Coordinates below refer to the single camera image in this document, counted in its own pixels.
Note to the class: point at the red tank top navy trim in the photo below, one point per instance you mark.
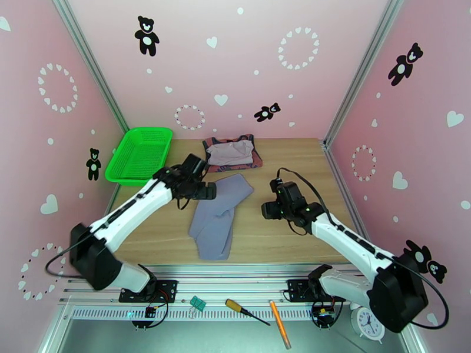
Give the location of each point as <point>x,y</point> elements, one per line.
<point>235,169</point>

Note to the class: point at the pale pink garment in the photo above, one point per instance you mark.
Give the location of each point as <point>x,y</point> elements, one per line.
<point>232,153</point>

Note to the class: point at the green binder clip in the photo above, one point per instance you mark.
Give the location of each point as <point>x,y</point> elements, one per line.
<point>198,302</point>

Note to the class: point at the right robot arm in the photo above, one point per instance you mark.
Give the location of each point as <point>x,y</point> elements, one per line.
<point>349,239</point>

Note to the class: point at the lavender grey garment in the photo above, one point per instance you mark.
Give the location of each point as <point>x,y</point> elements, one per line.
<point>217,223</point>

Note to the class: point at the orange pen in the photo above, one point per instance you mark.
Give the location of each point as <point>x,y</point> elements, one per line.
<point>279,322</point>

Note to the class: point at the aluminium frame post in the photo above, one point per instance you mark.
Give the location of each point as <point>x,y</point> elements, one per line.
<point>92,65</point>
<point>368,65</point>

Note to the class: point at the green plastic basket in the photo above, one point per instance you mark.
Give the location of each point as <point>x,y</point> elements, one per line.
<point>132,157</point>

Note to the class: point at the white alarm clock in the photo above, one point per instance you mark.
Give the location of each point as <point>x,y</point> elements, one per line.
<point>368,324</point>

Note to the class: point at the aluminium rail base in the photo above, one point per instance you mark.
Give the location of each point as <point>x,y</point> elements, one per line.
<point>228,285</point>

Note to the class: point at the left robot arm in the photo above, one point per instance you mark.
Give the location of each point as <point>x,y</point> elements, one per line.
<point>140,212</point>

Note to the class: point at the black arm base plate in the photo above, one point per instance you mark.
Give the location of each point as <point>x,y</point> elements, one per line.
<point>167,289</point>
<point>296,289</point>

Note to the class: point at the small black circuit board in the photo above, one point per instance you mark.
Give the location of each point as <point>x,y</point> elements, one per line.
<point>150,312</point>
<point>323,314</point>

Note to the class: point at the black bear wall sticker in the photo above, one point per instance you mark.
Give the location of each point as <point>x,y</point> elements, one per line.
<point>414,249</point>
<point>265,113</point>
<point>403,67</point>
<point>439,274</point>
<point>94,164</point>
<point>147,39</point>

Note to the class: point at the perforated metal tray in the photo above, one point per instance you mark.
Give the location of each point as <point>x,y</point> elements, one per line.
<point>220,337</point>

